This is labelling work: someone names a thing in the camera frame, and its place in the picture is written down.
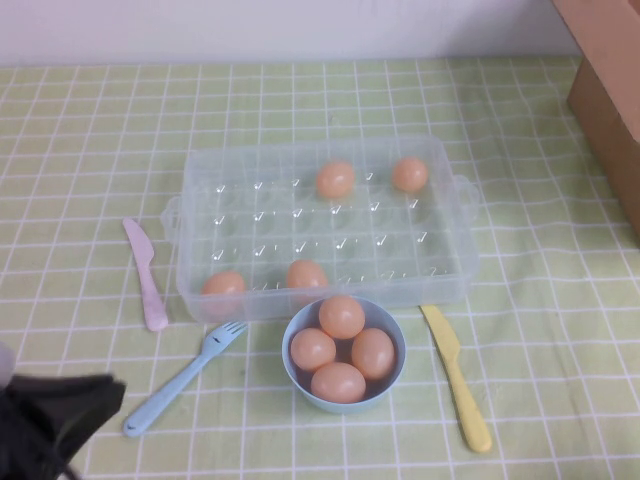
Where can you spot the light blue plastic fork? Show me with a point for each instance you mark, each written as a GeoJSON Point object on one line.
{"type": "Point", "coordinates": [175, 385]}

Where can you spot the clear plastic egg box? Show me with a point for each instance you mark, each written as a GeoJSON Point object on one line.
{"type": "Point", "coordinates": [350, 235]}

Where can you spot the orange egg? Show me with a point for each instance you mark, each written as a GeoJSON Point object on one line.
{"type": "Point", "coordinates": [410, 174]}
{"type": "Point", "coordinates": [306, 275]}
{"type": "Point", "coordinates": [223, 285]}
{"type": "Point", "coordinates": [313, 349]}
{"type": "Point", "coordinates": [342, 316]}
{"type": "Point", "coordinates": [338, 382]}
{"type": "Point", "coordinates": [373, 353]}
{"type": "Point", "coordinates": [335, 179]}

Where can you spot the yellow plastic knife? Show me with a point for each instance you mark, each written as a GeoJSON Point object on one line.
{"type": "Point", "coordinates": [457, 375]}

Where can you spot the pink plastic knife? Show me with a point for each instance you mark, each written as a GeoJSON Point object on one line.
{"type": "Point", "coordinates": [147, 280]}

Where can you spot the light blue bowl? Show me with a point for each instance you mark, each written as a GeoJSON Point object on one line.
{"type": "Point", "coordinates": [295, 380]}

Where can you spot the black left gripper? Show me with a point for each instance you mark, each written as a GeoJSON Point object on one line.
{"type": "Point", "coordinates": [25, 435]}

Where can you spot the brown cardboard box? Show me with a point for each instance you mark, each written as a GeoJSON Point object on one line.
{"type": "Point", "coordinates": [610, 100]}

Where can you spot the green checkered tablecloth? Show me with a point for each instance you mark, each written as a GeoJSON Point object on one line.
{"type": "Point", "coordinates": [75, 150]}

